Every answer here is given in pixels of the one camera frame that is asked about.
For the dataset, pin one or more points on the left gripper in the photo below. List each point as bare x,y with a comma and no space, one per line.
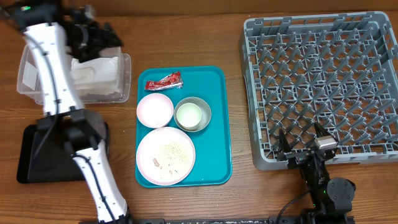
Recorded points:
105,41

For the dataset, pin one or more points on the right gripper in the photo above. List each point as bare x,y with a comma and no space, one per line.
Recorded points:
296,157

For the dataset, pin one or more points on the white napkin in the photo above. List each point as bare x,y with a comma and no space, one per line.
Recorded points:
98,76

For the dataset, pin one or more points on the red snack wrapper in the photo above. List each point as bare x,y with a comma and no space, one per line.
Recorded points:
172,80

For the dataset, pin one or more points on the grey bowl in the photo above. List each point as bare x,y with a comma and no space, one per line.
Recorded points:
205,112

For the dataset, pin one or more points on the small white cup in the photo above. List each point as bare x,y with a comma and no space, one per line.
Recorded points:
189,116

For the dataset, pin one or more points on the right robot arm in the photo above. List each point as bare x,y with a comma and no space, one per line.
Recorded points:
331,197

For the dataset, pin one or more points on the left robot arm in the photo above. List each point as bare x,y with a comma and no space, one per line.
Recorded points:
53,31

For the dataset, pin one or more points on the grey dishwasher rack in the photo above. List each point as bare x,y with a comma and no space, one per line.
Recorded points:
338,70

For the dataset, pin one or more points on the clear plastic bin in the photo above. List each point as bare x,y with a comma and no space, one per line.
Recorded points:
28,74

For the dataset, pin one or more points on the teal serving tray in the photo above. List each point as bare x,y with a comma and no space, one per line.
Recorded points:
213,163

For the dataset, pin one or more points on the small pink bowl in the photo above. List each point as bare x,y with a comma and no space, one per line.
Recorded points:
155,110

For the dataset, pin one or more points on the black plastic tray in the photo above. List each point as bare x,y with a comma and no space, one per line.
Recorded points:
52,164

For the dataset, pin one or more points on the large pink plate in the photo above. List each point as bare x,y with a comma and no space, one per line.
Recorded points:
165,156

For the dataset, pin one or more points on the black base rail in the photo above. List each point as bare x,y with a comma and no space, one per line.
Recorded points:
269,220

